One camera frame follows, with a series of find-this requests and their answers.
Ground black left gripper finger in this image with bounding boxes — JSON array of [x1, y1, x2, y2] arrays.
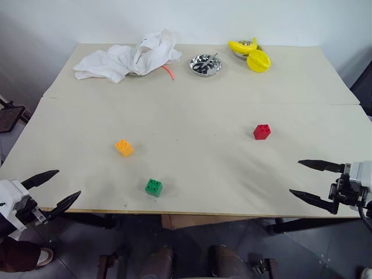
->
[[43, 190, 82, 221], [21, 170, 60, 190]]

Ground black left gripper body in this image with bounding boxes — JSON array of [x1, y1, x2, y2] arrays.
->
[[15, 198, 49, 227]]

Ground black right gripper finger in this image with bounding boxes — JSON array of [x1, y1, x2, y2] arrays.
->
[[288, 189, 340, 215], [298, 159, 346, 173]]

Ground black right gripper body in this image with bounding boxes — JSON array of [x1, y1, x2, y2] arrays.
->
[[328, 163, 368, 208]]

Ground person's leg with white shoe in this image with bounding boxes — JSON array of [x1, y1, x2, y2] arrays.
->
[[0, 235, 55, 274]]

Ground red toy brick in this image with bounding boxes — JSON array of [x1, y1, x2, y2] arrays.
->
[[252, 123, 273, 141]]

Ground orange toy brick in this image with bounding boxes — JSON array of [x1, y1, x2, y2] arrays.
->
[[115, 139, 134, 158]]

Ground black object beside table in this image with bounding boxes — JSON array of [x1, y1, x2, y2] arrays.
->
[[349, 62, 372, 117]]

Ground green toy brick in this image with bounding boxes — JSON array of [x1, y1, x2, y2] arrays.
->
[[144, 178, 163, 198]]

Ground dark rounded shape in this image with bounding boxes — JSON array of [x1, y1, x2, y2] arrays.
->
[[206, 244, 248, 279], [138, 245, 176, 279]]

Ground yellow toy starfruit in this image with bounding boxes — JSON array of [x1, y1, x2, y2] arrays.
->
[[246, 49, 271, 73]]

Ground brown cardboard box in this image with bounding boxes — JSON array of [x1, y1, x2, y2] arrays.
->
[[160, 214, 226, 231]]

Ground silver metal dish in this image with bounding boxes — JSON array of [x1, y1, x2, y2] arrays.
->
[[186, 53, 224, 77], [231, 40, 264, 62]]

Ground yellow toy banana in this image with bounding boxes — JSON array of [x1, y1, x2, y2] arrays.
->
[[227, 37, 259, 55]]

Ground crumpled white cloth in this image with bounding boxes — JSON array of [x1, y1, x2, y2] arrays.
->
[[73, 28, 183, 84]]

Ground orange plastic strip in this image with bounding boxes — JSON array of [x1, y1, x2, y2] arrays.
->
[[162, 65, 176, 81]]

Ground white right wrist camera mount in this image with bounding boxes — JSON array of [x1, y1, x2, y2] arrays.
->
[[348, 160, 372, 208]]

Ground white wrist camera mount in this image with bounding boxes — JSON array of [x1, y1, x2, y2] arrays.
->
[[348, 160, 372, 208], [0, 179, 31, 234]]

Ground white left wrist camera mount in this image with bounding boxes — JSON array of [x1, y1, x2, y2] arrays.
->
[[0, 179, 31, 234]]

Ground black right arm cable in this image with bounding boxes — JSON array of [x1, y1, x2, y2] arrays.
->
[[357, 203, 372, 233]]

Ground scissors with black handles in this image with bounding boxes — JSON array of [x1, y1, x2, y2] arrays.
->
[[192, 52, 219, 74]]

